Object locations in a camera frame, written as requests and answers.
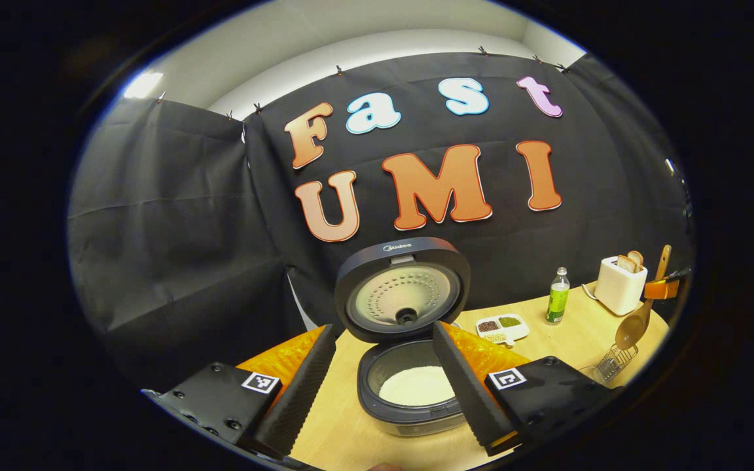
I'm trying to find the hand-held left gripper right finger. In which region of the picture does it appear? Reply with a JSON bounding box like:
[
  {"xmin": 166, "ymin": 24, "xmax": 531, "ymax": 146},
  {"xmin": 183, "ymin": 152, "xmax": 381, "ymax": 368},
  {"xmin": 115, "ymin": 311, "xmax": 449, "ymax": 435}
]
[{"xmin": 431, "ymin": 321, "xmax": 623, "ymax": 457}]

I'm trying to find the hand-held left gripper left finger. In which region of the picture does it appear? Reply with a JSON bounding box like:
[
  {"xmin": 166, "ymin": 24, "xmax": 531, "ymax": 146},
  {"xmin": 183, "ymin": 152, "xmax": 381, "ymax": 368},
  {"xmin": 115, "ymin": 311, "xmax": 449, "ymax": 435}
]
[{"xmin": 141, "ymin": 324, "xmax": 338, "ymax": 461}]

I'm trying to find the white rice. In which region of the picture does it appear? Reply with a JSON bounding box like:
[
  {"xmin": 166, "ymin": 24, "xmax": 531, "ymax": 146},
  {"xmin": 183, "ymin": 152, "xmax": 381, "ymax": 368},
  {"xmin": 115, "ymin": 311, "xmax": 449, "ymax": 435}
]
[{"xmin": 378, "ymin": 366, "xmax": 456, "ymax": 408}]

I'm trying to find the wooden spoon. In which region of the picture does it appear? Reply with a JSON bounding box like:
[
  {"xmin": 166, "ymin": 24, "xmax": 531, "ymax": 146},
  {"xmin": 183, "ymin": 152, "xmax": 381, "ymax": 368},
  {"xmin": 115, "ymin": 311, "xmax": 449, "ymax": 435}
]
[{"xmin": 615, "ymin": 245, "xmax": 673, "ymax": 351}]

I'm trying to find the metal wire chopstick holder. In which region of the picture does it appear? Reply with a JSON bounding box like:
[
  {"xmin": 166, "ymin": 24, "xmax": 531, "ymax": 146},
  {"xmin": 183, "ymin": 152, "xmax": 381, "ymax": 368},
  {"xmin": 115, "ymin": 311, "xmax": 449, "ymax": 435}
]
[{"xmin": 594, "ymin": 343, "xmax": 639, "ymax": 383}]

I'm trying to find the dark grey rice cooker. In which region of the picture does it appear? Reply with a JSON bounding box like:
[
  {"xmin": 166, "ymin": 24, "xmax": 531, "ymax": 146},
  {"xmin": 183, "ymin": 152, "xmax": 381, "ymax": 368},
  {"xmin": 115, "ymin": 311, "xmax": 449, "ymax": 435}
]
[{"xmin": 334, "ymin": 237, "xmax": 473, "ymax": 438}]

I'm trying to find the white toaster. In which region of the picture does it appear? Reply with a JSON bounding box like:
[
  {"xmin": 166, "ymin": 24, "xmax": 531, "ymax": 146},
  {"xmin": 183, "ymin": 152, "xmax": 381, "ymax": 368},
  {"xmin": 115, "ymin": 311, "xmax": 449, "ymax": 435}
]
[{"xmin": 594, "ymin": 256, "xmax": 648, "ymax": 317}]

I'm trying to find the white divided grain dish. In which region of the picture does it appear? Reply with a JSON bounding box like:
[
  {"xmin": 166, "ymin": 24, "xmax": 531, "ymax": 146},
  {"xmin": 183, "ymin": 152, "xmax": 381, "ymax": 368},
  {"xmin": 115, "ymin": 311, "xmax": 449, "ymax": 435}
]
[{"xmin": 475, "ymin": 313, "xmax": 530, "ymax": 346}]

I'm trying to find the green drink bottle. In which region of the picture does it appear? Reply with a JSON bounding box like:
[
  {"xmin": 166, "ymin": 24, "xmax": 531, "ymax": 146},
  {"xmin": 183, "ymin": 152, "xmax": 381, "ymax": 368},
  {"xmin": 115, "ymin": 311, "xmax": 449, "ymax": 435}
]
[{"xmin": 545, "ymin": 266, "xmax": 571, "ymax": 325}]

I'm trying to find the black backdrop cloth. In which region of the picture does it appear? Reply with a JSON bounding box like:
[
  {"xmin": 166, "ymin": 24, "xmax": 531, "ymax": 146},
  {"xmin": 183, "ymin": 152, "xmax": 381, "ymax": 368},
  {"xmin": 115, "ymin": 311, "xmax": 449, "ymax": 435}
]
[{"xmin": 66, "ymin": 52, "xmax": 695, "ymax": 387}]

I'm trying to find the row of black cloth clips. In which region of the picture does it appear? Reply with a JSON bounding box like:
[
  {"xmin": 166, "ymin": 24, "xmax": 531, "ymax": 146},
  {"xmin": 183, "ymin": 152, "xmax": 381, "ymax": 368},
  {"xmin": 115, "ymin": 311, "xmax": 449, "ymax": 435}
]
[{"xmin": 154, "ymin": 46, "xmax": 571, "ymax": 122}]

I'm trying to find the ceiling light panel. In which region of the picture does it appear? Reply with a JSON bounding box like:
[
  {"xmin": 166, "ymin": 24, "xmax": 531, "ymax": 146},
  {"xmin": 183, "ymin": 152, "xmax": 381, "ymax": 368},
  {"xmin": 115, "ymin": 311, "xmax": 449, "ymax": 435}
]
[{"xmin": 123, "ymin": 71, "xmax": 165, "ymax": 100}]

